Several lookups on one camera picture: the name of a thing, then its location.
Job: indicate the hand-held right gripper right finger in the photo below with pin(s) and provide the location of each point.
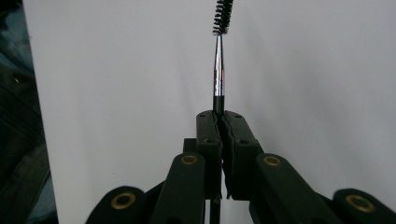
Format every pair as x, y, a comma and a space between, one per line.
241, 155

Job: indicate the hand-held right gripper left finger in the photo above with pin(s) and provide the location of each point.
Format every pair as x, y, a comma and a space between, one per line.
209, 149

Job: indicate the black spoolie brush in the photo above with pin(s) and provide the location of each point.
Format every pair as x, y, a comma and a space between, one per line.
219, 59

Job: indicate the dark cloth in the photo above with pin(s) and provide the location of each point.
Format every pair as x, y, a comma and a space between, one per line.
18, 124

